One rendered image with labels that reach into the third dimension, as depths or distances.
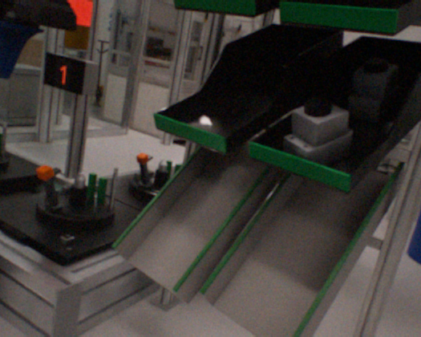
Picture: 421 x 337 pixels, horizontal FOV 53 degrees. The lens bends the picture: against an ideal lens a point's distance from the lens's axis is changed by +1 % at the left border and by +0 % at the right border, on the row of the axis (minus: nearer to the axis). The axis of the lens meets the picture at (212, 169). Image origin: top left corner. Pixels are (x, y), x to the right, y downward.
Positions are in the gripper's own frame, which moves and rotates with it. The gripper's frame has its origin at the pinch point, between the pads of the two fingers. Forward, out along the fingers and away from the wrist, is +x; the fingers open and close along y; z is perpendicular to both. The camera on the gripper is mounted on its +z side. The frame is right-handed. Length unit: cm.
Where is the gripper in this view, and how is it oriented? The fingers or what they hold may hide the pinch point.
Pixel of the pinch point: (6, 50)
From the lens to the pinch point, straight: 61.1
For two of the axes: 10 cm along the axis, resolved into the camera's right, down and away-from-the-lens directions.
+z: 5.2, -1.2, 8.5
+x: -1.9, 9.5, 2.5
